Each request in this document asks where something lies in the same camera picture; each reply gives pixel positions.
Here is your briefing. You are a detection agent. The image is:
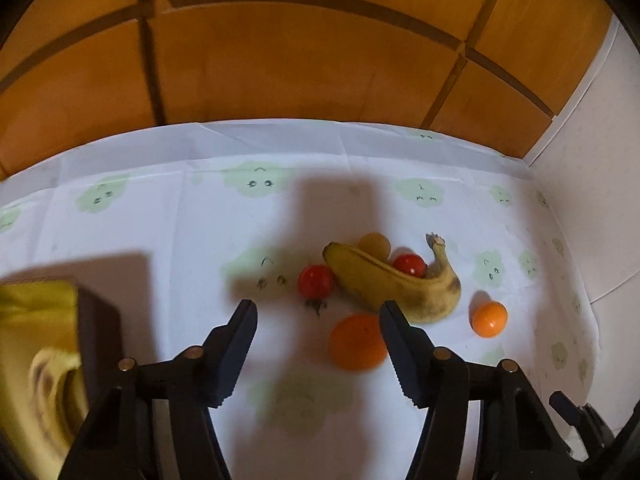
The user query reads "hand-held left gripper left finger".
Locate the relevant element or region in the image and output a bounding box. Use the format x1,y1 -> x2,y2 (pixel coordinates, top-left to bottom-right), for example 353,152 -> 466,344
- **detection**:
60,299 -> 259,480

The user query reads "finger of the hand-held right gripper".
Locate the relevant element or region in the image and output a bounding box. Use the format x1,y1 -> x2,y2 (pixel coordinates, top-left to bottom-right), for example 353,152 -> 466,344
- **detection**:
549,391 -> 584,427

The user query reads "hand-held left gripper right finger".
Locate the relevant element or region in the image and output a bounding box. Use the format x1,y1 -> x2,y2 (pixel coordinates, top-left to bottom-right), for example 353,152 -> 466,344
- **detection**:
379,300 -> 581,480

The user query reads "spotted yellow banana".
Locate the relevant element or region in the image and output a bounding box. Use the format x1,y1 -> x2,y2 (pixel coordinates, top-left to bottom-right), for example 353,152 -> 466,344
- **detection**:
27,347 -> 88,453
322,232 -> 462,324

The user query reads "red cherry tomato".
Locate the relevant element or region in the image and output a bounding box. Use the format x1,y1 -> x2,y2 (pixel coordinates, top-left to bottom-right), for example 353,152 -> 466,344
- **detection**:
298,265 -> 335,317
392,253 -> 427,278

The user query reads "small orange tangerine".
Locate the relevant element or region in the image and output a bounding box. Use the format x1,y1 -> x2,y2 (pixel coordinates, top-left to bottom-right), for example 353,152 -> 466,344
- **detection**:
470,301 -> 509,338

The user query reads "small round brown fruit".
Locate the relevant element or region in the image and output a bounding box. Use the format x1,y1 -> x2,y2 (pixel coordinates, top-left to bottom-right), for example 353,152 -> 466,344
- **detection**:
358,232 -> 392,261

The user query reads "yellow box with banana picture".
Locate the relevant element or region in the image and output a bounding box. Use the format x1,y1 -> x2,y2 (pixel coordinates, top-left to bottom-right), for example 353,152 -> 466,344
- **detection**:
0,280 -> 123,466

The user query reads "white tablecloth green cloud print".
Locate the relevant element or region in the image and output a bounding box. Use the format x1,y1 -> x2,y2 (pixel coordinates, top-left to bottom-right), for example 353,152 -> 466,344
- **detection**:
0,119 -> 601,480

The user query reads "wooden wardrobe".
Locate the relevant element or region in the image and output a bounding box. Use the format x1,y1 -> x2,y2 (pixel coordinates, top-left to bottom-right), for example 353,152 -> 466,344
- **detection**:
0,0 -> 613,181

